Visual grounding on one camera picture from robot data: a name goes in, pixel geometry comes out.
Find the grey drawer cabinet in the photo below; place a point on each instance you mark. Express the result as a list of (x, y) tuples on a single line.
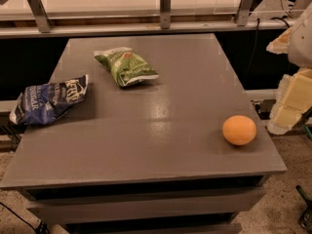
[(149, 158)]

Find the middle metal rail bracket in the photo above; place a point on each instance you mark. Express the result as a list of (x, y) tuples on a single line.
[(165, 14)]

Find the left metal rail bracket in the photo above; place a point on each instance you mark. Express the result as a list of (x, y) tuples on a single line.
[(40, 16)]

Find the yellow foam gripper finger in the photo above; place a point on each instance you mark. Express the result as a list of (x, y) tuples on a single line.
[(293, 100), (281, 44)]

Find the green jalapeno chip bag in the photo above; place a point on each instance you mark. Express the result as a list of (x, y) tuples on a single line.
[(126, 66)]

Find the orange fruit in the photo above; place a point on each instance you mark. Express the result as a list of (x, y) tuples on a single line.
[(239, 130)]

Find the blue kettle chip bag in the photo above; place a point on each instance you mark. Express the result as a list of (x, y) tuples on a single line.
[(44, 104)]

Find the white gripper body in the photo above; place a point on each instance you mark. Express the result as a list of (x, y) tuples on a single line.
[(301, 46)]

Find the right metal rail bracket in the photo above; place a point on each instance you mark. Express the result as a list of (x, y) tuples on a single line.
[(242, 15)]

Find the metal rail bracket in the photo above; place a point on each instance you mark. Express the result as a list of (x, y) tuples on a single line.
[(165, 14), (40, 16), (242, 15)]

